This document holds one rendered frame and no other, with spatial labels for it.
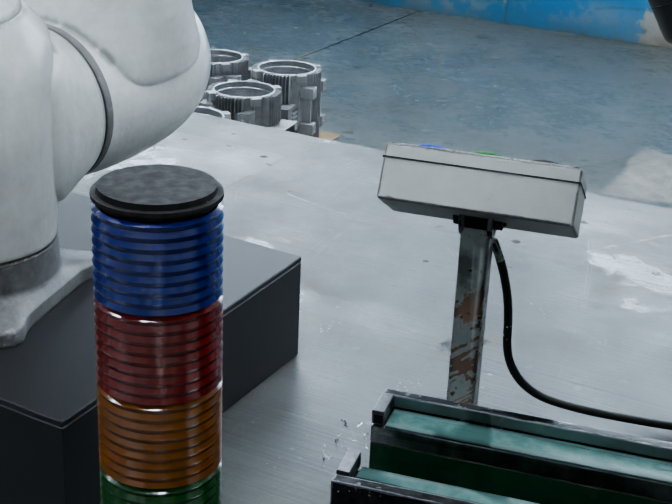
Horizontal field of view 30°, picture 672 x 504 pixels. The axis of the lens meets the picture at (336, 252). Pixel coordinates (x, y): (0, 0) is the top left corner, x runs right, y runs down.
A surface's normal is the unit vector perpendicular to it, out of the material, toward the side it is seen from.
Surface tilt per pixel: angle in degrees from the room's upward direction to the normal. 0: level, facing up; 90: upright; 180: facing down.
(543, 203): 61
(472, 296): 90
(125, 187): 0
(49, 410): 2
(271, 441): 0
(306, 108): 90
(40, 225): 98
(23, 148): 90
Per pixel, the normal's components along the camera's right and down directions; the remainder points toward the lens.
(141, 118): 0.84, 0.40
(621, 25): -0.48, 0.32
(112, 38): 0.27, 0.16
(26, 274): 0.75, 0.22
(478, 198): -0.25, -0.14
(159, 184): 0.04, -0.92
